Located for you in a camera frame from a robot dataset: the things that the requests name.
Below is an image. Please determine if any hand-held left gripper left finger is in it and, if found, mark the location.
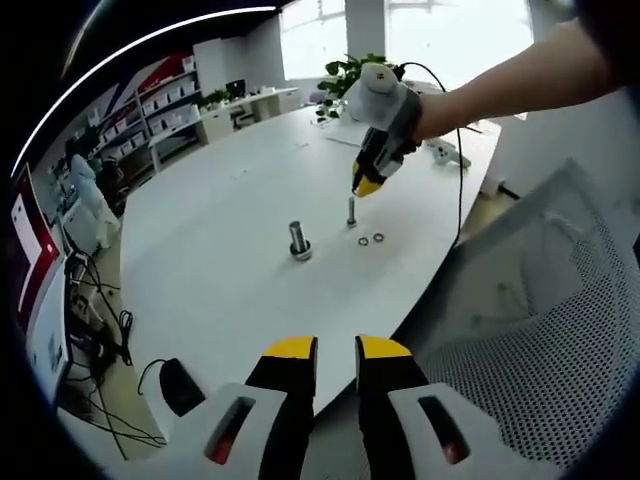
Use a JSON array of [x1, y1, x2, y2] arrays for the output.
[[172, 334, 319, 480]]

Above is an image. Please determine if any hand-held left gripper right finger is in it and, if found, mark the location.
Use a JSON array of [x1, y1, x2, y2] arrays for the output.
[[354, 333, 512, 480]]

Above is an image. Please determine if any thick metal threaded stud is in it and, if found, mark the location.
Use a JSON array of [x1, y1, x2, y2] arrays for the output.
[[287, 220, 314, 263]]

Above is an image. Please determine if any green potted plant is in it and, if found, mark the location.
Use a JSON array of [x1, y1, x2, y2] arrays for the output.
[[316, 53, 402, 110]]

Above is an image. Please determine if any black computer mouse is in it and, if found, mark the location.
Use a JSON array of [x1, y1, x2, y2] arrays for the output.
[[158, 358, 207, 419]]

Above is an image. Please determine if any white office desk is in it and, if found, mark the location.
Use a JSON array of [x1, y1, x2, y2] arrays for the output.
[[198, 86, 301, 145]]

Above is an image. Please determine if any grey mesh office chair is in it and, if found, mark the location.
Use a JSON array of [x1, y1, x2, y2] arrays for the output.
[[389, 158, 637, 477]]

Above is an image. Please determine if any storage shelf with white boxes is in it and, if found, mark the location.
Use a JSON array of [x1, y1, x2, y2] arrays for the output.
[[88, 54, 202, 169]]

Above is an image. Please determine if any computer monitor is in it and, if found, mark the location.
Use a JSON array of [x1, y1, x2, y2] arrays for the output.
[[8, 163, 74, 397]]

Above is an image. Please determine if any small white metal bracket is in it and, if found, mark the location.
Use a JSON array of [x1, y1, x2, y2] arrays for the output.
[[423, 138, 472, 170]]

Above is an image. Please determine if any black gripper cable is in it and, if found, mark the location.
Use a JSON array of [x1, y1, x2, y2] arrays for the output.
[[397, 61, 467, 239]]

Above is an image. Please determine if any black mouse cable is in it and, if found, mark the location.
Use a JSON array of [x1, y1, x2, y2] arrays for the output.
[[138, 357, 170, 397]]

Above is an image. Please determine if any black cable bundle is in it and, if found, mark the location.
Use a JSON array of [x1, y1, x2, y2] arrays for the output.
[[63, 248, 167, 447]]

